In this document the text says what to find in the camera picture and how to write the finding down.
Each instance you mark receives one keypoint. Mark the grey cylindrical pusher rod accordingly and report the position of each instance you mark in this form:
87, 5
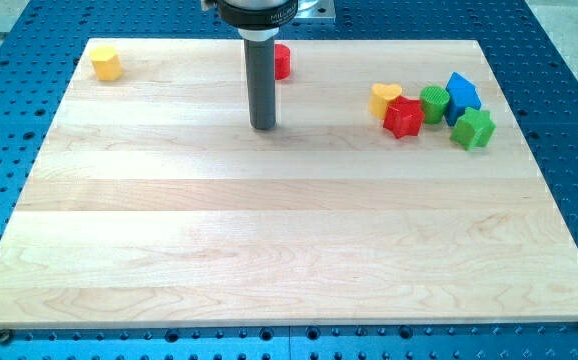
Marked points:
260, 80

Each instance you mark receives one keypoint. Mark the yellow heart block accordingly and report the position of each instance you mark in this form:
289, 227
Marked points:
380, 97

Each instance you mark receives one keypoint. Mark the blue triangle house block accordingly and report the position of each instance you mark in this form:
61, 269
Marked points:
462, 94

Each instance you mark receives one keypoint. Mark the red cylinder block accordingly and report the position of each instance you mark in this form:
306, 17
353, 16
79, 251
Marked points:
282, 58

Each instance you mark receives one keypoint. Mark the silver mounting plate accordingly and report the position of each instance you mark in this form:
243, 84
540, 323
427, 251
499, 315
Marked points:
316, 10

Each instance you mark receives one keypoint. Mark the yellow hexagon block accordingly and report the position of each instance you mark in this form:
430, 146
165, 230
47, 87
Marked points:
106, 63

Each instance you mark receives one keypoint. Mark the red star block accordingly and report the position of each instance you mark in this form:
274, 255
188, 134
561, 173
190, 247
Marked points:
404, 117

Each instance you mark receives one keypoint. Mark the green cylinder block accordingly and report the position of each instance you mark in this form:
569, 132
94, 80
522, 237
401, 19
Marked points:
434, 102

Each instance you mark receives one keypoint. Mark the light wooden board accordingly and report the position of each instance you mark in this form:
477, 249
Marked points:
154, 203

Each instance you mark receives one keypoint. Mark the green star block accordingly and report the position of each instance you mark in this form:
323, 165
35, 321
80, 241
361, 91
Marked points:
473, 129

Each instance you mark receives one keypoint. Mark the left clamp screw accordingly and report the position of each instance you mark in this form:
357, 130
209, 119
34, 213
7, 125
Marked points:
6, 336

